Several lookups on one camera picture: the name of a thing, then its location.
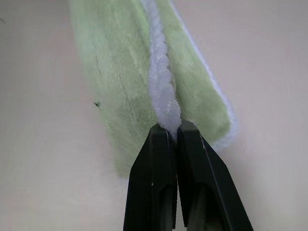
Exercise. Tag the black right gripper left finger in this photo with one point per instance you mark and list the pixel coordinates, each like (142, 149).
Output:
(151, 183)

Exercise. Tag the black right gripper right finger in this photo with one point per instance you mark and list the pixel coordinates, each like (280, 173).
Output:
(211, 192)

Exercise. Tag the fluffy two-sided towel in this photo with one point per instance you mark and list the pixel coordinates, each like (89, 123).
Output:
(108, 72)

